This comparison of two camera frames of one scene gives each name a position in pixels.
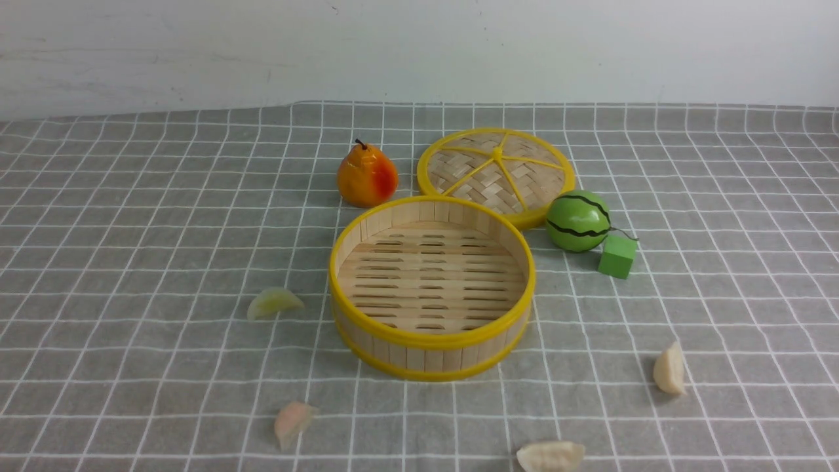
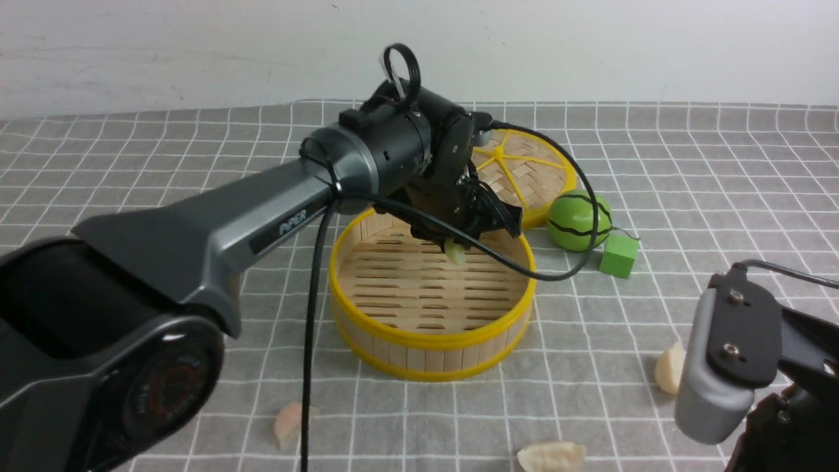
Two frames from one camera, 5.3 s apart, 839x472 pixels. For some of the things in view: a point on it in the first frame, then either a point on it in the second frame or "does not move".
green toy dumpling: [272, 299] -> [455, 252]
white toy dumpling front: [550, 456] does not move
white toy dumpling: [669, 370] does not move
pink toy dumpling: [291, 419] does not move
